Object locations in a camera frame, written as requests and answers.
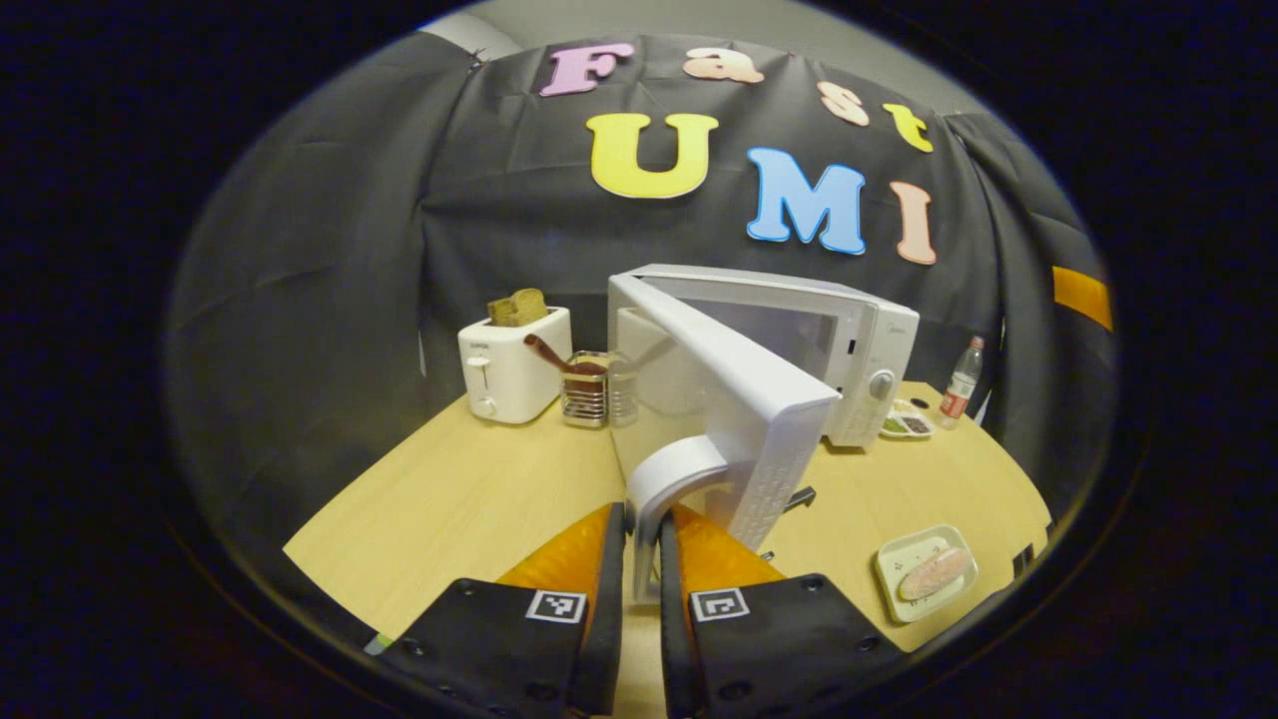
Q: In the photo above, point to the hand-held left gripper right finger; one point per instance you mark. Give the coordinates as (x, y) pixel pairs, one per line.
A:
(674, 649)

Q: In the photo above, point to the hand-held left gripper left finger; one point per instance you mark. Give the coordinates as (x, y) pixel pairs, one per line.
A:
(606, 639)

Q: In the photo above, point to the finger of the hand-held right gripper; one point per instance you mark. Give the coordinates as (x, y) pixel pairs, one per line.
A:
(1083, 298)

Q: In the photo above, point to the white microwave oven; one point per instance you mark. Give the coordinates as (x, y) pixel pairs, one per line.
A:
(759, 399)

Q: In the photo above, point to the oval breaded patty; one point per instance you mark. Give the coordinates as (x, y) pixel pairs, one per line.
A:
(934, 574)

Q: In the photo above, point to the clear plastic bottle red label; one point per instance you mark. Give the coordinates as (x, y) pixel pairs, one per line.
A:
(961, 389)

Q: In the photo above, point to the white compartment dish with beans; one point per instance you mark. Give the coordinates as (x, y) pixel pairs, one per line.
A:
(907, 423)

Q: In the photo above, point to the pale square plate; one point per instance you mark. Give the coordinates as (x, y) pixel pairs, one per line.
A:
(899, 584)

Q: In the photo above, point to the white toaster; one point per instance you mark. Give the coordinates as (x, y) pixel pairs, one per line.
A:
(509, 379)

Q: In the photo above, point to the brown wooden spoon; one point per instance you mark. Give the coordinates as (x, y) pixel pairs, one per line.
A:
(547, 355)

